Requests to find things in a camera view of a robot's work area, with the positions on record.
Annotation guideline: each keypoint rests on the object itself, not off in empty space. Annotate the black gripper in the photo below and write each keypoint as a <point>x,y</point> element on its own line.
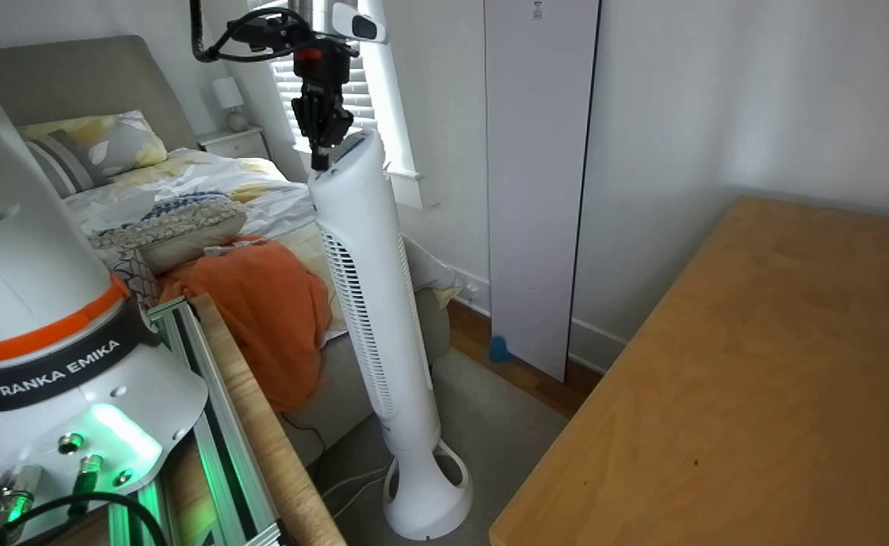
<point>323,94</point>

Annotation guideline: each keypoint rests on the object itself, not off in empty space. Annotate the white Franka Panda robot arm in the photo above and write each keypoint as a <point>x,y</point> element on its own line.
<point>27,273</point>

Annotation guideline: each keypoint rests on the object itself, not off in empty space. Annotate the white tower fan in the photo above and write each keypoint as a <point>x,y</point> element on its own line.
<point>378,304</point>

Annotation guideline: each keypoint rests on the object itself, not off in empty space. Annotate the white window blinds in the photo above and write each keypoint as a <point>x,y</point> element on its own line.
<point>361,94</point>

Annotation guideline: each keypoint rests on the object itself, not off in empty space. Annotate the bed with pale sheets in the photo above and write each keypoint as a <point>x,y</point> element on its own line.
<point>250,199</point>

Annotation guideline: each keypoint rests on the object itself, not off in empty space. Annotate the white nightstand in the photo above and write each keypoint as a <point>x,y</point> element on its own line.
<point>232,142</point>

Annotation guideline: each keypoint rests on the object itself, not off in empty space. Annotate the small white table lamp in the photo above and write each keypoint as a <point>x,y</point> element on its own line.
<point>227,94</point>

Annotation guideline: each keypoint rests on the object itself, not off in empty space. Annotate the grey patterned knit blanket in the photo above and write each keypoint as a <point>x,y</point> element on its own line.
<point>172,227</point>

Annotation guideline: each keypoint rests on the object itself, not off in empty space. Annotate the orange blanket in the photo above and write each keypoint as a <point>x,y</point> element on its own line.
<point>264,314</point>

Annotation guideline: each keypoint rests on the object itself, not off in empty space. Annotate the yellow and white pillow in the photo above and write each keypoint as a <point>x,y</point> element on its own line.
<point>111,142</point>

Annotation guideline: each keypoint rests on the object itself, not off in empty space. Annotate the tall white leaning panel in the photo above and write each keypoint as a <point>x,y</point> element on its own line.
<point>539,184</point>

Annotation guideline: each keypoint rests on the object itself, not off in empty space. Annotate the grey upholstered headboard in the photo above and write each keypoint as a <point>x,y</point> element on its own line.
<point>80,78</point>

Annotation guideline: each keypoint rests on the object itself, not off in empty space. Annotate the small blue floor object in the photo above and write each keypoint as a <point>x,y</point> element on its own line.
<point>499,351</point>

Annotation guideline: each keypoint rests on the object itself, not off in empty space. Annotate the grey striped pillow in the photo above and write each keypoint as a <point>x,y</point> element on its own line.
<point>52,161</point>

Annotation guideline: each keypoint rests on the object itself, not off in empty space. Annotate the light wooden plank edge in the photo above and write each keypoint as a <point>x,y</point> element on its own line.
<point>260,426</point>

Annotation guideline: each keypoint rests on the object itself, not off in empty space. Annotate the white baseboard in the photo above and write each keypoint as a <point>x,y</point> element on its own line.
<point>596,342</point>

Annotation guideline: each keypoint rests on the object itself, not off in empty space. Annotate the white window frame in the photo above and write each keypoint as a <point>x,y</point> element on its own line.
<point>396,123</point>

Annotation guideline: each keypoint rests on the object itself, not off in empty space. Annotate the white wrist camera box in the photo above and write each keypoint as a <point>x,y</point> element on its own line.
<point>353,23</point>

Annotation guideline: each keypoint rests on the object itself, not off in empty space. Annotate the aluminium frame with green glow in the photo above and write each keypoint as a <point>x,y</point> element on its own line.
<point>225,455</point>

